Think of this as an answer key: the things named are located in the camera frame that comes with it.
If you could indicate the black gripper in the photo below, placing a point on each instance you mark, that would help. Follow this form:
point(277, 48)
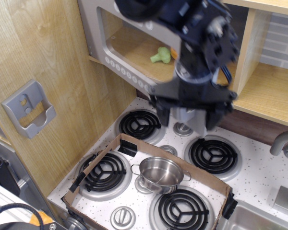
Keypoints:
point(215, 99)

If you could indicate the silver toy microwave door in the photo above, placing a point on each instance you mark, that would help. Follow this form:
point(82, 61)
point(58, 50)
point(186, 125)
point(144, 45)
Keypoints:
point(125, 46)

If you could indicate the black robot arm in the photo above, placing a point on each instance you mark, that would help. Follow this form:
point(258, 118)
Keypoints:
point(207, 44)

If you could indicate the back grey stove knob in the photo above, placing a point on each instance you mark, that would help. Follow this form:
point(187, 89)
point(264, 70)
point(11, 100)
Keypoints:
point(182, 130)

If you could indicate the grey stove knob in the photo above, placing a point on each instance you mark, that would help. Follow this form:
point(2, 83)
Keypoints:
point(123, 218)
point(182, 130)
point(169, 149)

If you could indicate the middle grey stove knob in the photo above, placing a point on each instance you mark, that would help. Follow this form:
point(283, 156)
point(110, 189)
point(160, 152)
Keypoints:
point(169, 149)

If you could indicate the back left black burner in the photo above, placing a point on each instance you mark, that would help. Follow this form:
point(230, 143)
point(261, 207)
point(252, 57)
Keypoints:
point(141, 124)

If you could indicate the black burner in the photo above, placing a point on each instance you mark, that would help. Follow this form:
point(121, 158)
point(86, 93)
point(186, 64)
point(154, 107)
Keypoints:
point(108, 179)
point(184, 209)
point(216, 155)
point(141, 124)

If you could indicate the back right black burner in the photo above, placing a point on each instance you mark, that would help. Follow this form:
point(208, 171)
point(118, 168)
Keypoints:
point(216, 155)

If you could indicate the green toy broccoli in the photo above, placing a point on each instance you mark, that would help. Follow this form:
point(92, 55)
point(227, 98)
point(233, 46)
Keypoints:
point(163, 54)

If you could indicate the wooden shelf unit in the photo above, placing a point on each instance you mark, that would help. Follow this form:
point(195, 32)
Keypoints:
point(260, 87)

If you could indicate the front right black burner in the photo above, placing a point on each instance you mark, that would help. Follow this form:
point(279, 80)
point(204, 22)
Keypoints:
point(184, 209)

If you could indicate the front left black burner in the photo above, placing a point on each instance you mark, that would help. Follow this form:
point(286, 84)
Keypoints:
point(108, 179)

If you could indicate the grey toy faucet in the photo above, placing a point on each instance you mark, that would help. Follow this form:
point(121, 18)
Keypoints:
point(280, 144)

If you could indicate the silver toy sink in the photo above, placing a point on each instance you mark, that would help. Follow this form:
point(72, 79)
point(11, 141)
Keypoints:
point(248, 217)

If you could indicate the front grey stove knob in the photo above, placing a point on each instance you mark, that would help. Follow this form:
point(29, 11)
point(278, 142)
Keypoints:
point(123, 218)

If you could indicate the steel pot with handles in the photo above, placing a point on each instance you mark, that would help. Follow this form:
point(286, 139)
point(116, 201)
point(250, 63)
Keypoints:
point(158, 175)

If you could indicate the brown cardboard frame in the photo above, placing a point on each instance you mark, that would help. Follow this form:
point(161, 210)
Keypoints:
point(132, 185)

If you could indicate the grey wall phone holder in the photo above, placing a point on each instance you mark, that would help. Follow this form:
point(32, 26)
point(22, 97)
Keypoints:
point(22, 102)

